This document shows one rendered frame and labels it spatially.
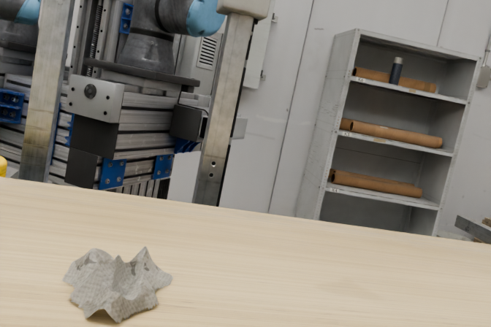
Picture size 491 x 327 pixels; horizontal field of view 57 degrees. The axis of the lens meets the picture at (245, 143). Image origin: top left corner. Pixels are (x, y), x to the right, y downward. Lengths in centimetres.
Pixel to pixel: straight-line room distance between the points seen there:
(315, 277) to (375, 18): 323
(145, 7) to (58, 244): 91
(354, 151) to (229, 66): 287
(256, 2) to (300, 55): 268
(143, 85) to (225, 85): 48
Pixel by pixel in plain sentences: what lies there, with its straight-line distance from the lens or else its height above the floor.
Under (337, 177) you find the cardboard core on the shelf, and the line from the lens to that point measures 319.
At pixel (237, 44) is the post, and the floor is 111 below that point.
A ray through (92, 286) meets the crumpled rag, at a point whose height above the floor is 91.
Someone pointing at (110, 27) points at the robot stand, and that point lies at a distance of 143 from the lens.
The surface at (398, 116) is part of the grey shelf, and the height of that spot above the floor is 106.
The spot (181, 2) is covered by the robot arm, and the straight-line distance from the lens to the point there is 112.
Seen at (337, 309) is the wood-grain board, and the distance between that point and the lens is 36.
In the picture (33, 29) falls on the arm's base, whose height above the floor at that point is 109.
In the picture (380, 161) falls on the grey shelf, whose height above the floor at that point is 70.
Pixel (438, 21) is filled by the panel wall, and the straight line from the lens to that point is 377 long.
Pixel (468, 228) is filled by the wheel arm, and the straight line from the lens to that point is 124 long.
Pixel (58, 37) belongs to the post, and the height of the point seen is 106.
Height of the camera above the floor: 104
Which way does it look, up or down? 7 degrees down
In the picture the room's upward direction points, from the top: 12 degrees clockwise
